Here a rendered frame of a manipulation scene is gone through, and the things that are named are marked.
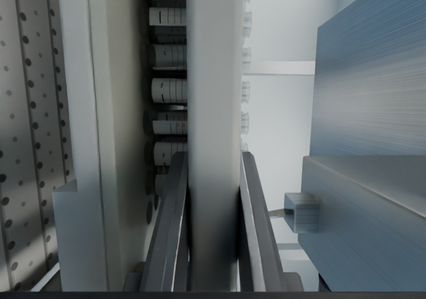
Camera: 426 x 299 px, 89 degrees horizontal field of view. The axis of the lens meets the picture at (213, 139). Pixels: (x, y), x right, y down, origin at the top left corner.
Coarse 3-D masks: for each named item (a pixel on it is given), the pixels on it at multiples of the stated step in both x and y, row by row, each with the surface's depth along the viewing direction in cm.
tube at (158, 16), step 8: (144, 8) 11; (152, 8) 11; (160, 8) 11; (168, 8) 11; (176, 8) 11; (184, 8) 11; (144, 16) 11; (152, 16) 11; (160, 16) 11; (168, 16) 11; (176, 16) 11; (184, 16) 11; (248, 16) 11; (144, 24) 11; (152, 24) 11; (160, 24) 11; (168, 24) 11; (176, 24) 11; (184, 24) 11; (248, 24) 11; (144, 32) 11; (152, 32) 11; (160, 32) 11; (168, 32) 11; (176, 32) 11; (184, 32) 11; (248, 32) 11
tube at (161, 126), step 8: (144, 112) 12; (152, 112) 12; (160, 112) 12; (168, 112) 12; (176, 112) 12; (184, 112) 12; (144, 120) 11; (152, 120) 11; (160, 120) 11; (168, 120) 11; (176, 120) 11; (184, 120) 11; (248, 120) 12; (144, 128) 12; (152, 128) 12; (160, 128) 12; (168, 128) 12; (176, 128) 12; (184, 128) 12; (248, 128) 12
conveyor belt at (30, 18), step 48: (0, 0) 11; (48, 0) 14; (0, 48) 11; (48, 48) 14; (0, 96) 11; (48, 96) 14; (0, 144) 11; (48, 144) 14; (0, 192) 11; (48, 192) 14; (0, 240) 11; (48, 240) 14; (0, 288) 11
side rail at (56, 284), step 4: (56, 272) 14; (56, 276) 14; (60, 276) 14; (52, 280) 14; (56, 280) 14; (60, 280) 14; (48, 284) 13; (52, 284) 13; (56, 284) 13; (60, 284) 13; (44, 288) 13; (48, 288) 13; (52, 288) 13; (56, 288) 13; (60, 288) 13
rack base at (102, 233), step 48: (96, 0) 7; (144, 0) 12; (96, 48) 7; (96, 96) 8; (96, 144) 8; (144, 144) 12; (96, 192) 8; (144, 192) 12; (96, 240) 8; (144, 240) 12; (96, 288) 8
